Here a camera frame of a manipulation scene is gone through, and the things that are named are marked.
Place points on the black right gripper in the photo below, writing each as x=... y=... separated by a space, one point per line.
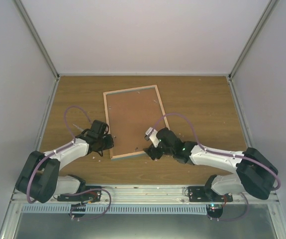
x=152 y=153

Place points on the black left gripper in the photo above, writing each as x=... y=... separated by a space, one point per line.
x=110 y=143

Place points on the turquoise picture frame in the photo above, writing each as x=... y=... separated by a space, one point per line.
x=129 y=113

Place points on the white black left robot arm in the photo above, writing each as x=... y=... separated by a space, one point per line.
x=39 y=179

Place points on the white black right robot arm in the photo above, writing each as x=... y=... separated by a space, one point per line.
x=190 y=152

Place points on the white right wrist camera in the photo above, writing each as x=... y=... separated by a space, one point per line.
x=151 y=134

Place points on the aluminium front rail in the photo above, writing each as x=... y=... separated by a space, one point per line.
x=159 y=194

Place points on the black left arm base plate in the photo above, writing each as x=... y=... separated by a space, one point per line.
x=93 y=196

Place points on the grey slotted cable duct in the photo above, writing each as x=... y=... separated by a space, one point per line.
x=117 y=209

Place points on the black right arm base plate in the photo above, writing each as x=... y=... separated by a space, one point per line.
x=205 y=194

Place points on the aluminium corner post left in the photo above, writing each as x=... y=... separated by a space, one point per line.
x=26 y=18

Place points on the aluminium corner post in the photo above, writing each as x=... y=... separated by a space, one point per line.
x=271 y=5
x=26 y=18

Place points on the aluminium corner post right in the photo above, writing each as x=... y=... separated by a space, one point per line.
x=271 y=5

